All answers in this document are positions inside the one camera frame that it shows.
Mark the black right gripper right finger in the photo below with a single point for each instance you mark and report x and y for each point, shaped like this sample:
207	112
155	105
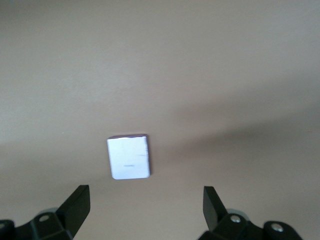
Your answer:
232	222

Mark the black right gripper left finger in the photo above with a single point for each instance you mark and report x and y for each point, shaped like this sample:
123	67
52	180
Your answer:
62	217

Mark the white phone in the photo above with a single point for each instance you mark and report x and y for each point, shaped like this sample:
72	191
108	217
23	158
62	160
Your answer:
128	157

